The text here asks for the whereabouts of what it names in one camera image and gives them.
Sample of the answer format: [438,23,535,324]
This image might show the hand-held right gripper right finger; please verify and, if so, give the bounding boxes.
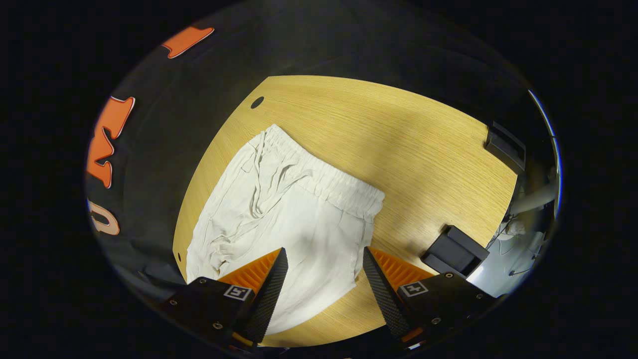
[362,246,499,350]

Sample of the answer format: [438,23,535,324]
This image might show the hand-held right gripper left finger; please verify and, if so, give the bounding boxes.
[159,247,290,350]

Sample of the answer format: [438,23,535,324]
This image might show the white jeans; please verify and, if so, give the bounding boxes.
[185,124,385,336]

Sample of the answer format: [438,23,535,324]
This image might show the black table clamp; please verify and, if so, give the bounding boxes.
[483,121,527,174]
[421,225,490,279]

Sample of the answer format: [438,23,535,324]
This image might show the white metal leg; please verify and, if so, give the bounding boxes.
[508,180,557,216]

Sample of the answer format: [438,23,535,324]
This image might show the black cable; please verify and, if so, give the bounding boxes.
[491,215,541,277]

